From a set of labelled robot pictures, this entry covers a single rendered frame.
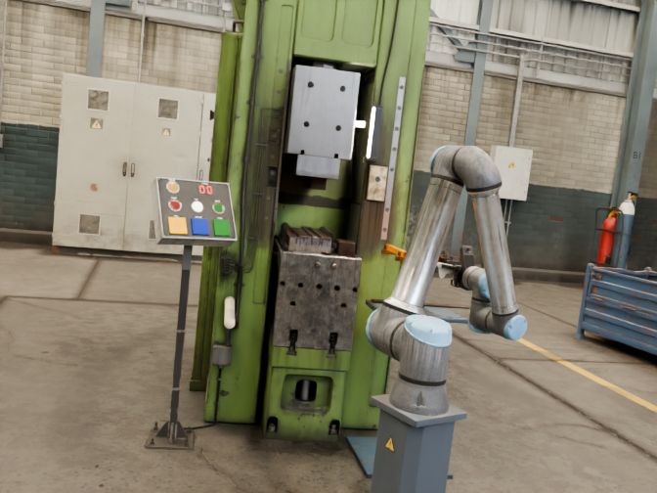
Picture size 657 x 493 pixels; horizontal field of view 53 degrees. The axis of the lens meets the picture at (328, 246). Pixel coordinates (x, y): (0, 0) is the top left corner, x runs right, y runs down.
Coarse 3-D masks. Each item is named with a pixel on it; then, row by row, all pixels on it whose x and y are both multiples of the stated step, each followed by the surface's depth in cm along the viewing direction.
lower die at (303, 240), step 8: (288, 232) 330; (296, 232) 324; (304, 232) 328; (320, 232) 336; (288, 240) 310; (296, 240) 309; (304, 240) 310; (312, 240) 310; (320, 240) 311; (328, 240) 312; (288, 248) 309; (296, 248) 310; (304, 248) 310; (312, 248) 311; (320, 248) 311; (328, 248) 312
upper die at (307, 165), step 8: (296, 160) 307; (304, 160) 305; (312, 160) 306; (320, 160) 306; (328, 160) 307; (336, 160) 307; (288, 168) 344; (296, 168) 305; (304, 168) 306; (312, 168) 306; (320, 168) 307; (328, 168) 307; (336, 168) 308; (312, 176) 307; (320, 176) 307; (328, 176) 308; (336, 176) 308
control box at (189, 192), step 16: (160, 192) 278; (176, 192) 282; (192, 192) 287; (208, 192) 291; (224, 192) 296; (160, 208) 276; (192, 208) 283; (208, 208) 288; (224, 208) 292; (160, 224) 273; (208, 224) 285; (160, 240) 274; (176, 240) 277; (192, 240) 280; (208, 240) 284; (224, 240) 287
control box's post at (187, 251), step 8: (184, 248) 292; (192, 248) 294; (184, 256) 293; (184, 264) 293; (184, 272) 294; (184, 280) 294; (184, 288) 295; (184, 296) 295; (184, 304) 296; (184, 312) 296; (184, 320) 297; (184, 328) 297; (176, 336) 297; (184, 336) 299; (176, 344) 297; (176, 352) 298; (176, 360) 298; (176, 368) 299; (176, 376) 299; (176, 384) 300; (176, 392) 300; (176, 400) 301; (176, 408) 301; (176, 416) 302; (176, 424) 302; (168, 432) 302
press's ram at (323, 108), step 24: (312, 72) 301; (336, 72) 302; (288, 96) 324; (312, 96) 302; (336, 96) 304; (288, 120) 310; (312, 120) 303; (336, 120) 305; (288, 144) 303; (312, 144) 305; (336, 144) 306
